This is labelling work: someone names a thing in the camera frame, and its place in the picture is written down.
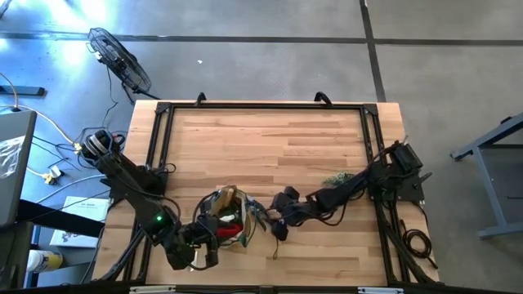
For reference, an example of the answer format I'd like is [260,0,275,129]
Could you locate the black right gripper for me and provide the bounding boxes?
[270,185,328,242]

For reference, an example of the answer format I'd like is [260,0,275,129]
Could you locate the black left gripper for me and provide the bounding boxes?
[179,214,221,270]

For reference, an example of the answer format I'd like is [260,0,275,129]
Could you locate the red gardening glove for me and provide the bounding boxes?
[215,223,243,240]

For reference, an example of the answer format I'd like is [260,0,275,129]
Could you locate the green-handled pruning shears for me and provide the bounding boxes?
[247,197,281,261]

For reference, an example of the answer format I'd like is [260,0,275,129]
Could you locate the beige green gardening bag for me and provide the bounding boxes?
[191,184,266,248]

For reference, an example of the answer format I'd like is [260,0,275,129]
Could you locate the clear plastic bag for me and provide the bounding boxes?
[0,136,25,180]

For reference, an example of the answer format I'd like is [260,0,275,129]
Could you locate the white plastic strip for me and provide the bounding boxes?
[358,287,405,294]
[129,285,177,294]

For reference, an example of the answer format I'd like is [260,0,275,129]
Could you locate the white yellow bottle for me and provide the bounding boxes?
[26,249,65,274]

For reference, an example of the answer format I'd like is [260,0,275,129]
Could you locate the yellow power plug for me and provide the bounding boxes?
[42,165,63,185]

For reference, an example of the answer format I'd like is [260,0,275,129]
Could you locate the black floor fan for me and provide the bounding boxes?
[86,27,161,101]

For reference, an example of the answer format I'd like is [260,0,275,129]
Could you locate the grey flat panel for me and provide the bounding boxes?
[0,109,38,228]

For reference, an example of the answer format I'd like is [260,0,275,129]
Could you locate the grey metal table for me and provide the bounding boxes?
[450,112,523,240]

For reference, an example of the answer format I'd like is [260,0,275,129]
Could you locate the black floor bar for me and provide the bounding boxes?
[0,84,47,98]

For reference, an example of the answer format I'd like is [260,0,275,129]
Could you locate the coiled black cable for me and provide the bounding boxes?
[402,228,439,270]

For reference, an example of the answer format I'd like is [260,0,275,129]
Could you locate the white floor cable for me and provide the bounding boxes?
[35,174,108,204]

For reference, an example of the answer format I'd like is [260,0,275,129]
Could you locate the black shelf frame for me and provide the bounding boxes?
[0,198,106,290]

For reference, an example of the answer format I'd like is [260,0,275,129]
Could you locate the black fan cable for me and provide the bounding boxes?
[100,67,138,131]

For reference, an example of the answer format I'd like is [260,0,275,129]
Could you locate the cream floor cable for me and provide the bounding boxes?
[0,104,77,145]

